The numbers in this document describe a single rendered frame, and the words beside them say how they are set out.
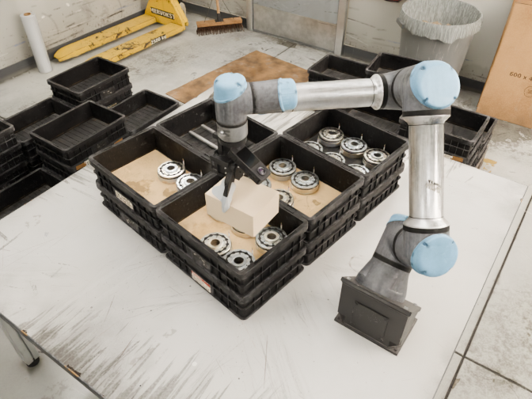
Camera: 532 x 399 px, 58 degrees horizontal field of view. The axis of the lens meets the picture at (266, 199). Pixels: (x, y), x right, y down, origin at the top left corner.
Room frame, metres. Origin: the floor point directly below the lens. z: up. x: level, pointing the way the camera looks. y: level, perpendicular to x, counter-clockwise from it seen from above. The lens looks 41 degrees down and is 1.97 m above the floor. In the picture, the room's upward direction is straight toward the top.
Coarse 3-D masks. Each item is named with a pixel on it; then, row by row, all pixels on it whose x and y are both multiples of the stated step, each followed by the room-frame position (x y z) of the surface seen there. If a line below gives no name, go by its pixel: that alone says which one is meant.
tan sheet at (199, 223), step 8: (200, 208) 1.24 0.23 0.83; (192, 216) 1.20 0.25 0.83; (200, 216) 1.20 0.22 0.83; (208, 216) 1.20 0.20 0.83; (184, 224) 1.17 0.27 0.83; (192, 224) 1.17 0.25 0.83; (200, 224) 1.17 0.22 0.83; (208, 224) 1.17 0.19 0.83; (216, 224) 1.17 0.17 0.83; (224, 224) 1.17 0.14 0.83; (192, 232) 1.13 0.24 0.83; (200, 232) 1.13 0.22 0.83; (208, 232) 1.13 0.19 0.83; (224, 232) 1.13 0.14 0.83; (232, 232) 1.13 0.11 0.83; (232, 240) 1.09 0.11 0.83; (240, 240) 1.09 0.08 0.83; (248, 240) 1.09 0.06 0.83; (232, 248) 1.06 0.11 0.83; (240, 248) 1.06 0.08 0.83; (248, 248) 1.06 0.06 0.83; (256, 256) 1.02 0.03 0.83
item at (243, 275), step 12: (204, 180) 1.28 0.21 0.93; (168, 204) 1.16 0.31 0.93; (168, 216) 1.10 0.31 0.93; (300, 216) 1.10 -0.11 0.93; (180, 228) 1.05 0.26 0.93; (300, 228) 1.05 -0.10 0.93; (192, 240) 1.00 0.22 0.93; (288, 240) 1.00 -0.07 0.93; (204, 252) 0.96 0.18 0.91; (276, 252) 0.96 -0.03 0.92; (228, 264) 0.90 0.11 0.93; (252, 264) 0.90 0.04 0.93; (240, 276) 0.87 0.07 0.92
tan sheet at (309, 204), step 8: (296, 168) 1.47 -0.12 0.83; (272, 184) 1.37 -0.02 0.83; (280, 184) 1.37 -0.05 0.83; (288, 184) 1.37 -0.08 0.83; (320, 184) 1.37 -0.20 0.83; (296, 192) 1.33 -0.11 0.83; (320, 192) 1.33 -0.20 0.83; (328, 192) 1.33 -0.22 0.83; (336, 192) 1.33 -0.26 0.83; (296, 200) 1.29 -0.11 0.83; (304, 200) 1.29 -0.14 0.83; (312, 200) 1.29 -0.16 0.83; (320, 200) 1.29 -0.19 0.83; (328, 200) 1.29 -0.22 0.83; (296, 208) 1.24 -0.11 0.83; (304, 208) 1.24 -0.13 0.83; (312, 208) 1.24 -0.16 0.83; (320, 208) 1.24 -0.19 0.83
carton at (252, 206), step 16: (208, 192) 0.99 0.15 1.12; (240, 192) 0.99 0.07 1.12; (256, 192) 0.99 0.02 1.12; (272, 192) 0.99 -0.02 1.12; (208, 208) 0.98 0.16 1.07; (240, 208) 0.93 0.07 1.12; (256, 208) 0.93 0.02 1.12; (272, 208) 0.97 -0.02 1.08; (240, 224) 0.92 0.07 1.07; (256, 224) 0.91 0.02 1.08
